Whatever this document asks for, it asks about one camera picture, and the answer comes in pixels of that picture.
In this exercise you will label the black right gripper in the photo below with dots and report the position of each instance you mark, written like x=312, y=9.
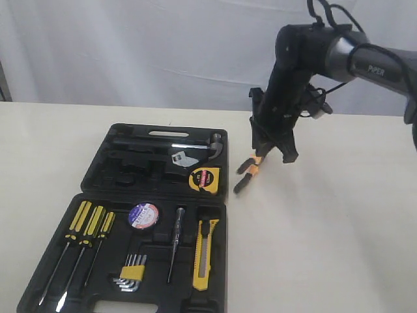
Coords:
x=264, y=141

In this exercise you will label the orange black combination pliers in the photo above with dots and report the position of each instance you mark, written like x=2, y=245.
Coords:
x=249, y=168

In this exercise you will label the yellow tape measure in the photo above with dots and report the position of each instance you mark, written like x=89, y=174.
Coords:
x=205, y=179

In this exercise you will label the black electrical tape roll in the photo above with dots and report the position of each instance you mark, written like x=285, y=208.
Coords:
x=143, y=216

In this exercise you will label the black plastic tool case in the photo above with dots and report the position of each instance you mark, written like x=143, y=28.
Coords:
x=119, y=178

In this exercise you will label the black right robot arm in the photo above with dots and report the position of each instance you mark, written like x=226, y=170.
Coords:
x=303, y=51

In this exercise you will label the steel claw hammer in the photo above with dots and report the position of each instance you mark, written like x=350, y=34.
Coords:
x=215, y=144

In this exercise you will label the silver adjustable wrench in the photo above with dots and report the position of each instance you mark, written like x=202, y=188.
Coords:
x=181, y=159

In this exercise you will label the white backdrop curtain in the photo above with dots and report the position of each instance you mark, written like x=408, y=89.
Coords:
x=164, y=54

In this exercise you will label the voltage tester screwdriver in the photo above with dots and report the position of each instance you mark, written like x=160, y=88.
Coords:
x=176, y=236

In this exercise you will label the yellow utility knife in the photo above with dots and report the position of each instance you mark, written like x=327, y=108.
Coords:
x=201, y=272

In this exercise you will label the small yellow black screwdriver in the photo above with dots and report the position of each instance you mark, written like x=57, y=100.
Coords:
x=102, y=235

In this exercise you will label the medium yellow black screwdriver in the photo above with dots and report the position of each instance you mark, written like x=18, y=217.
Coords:
x=86, y=241

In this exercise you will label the large yellow black screwdriver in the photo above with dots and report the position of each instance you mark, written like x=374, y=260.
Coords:
x=70, y=237

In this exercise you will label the hex key set yellow holder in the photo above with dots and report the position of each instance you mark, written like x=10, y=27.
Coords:
x=132, y=273

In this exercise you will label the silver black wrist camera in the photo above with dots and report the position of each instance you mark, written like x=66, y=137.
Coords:
x=313, y=103

